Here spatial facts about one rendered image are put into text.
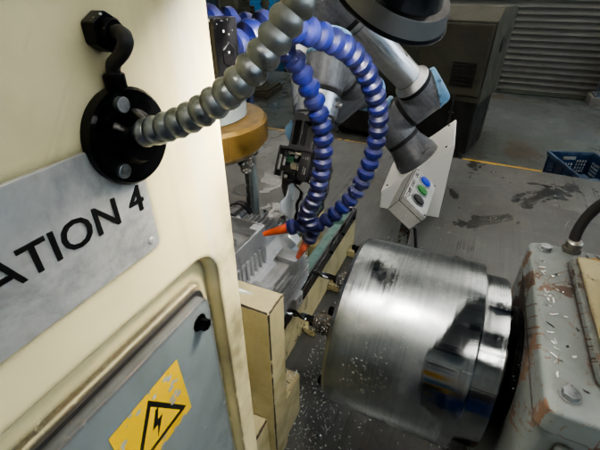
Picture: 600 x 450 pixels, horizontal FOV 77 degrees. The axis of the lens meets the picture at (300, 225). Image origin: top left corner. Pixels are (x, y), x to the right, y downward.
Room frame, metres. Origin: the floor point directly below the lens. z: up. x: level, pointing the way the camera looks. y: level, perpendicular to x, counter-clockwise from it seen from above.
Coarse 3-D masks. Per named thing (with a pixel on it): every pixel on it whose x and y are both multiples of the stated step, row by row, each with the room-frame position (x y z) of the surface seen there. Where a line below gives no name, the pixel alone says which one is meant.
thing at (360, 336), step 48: (384, 240) 0.47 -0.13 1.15; (384, 288) 0.35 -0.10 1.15; (432, 288) 0.34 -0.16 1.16; (480, 288) 0.34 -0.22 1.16; (336, 336) 0.32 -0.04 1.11; (384, 336) 0.30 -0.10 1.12; (432, 336) 0.29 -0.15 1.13; (480, 336) 0.29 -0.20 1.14; (336, 384) 0.29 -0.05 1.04; (384, 384) 0.27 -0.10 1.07; (432, 384) 0.26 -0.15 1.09; (480, 384) 0.26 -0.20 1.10; (432, 432) 0.24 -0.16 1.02; (480, 432) 0.23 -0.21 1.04
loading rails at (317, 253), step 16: (320, 208) 0.96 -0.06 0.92; (352, 208) 0.94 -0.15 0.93; (336, 224) 0.87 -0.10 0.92; (352, 224) 0.91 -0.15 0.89; (320, 240) 0.90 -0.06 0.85; (336, 240) 0.79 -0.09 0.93; (352, 240) 0.93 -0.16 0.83; (320, 256) 0.73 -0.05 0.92; (336, 256) 0.79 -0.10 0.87; (352, 256) 0.88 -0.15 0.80; (336, 272) 0.80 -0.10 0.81; (304, 288) 0.61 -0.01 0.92; (320, 288) 0.69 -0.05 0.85; (336, 288) 0.73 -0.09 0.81; (304, 304) 0.61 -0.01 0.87; (288, 320) 0.53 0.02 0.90; (288, 336) 0.53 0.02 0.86; (288, 352) 0.53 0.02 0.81
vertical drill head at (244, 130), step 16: (208, 0) 0.44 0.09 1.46; (240, 112) 0.45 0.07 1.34; (256, 112) 0.48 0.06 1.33; (224, 128) 0.42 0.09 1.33; (240, 128) 0.42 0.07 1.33; (256, 128) 0.43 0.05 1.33; (224, 144) 0.39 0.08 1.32; (240, 144) 0.41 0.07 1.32; (256, 144) 0.43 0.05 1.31; (224, 160) 0.39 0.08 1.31; (240, 160) 0.41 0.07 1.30
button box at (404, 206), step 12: (408, 180) 0.82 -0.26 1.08; (420, 180) 0.83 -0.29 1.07; (396, 192) 0.81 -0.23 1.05; (408, 192) 0.75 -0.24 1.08; (420, 192) 0.77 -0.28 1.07; (432, 192) 0.82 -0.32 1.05; (396, 204) 0.73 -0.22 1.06; (408, 204) 0.72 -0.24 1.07; (420, 204) 0.73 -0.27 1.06; (396, 216) 0.72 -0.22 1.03; (408, 216) 0.71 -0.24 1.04; (420, 216) 0.70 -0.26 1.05; (408, 228) 0.71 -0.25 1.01
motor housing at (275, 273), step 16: (272, 224) 0.58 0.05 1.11; (272, 240) 0.55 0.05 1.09; (272, 256) 0.52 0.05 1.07; (304, 256) 0.56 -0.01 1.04; (256, 272) 0.48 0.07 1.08; (272, 272) 0.49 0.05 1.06; (288, 272) 0.50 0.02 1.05; (304, 272) 0.55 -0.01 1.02; (288, 288) 0.49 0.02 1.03; (288, 304) 0.49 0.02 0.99
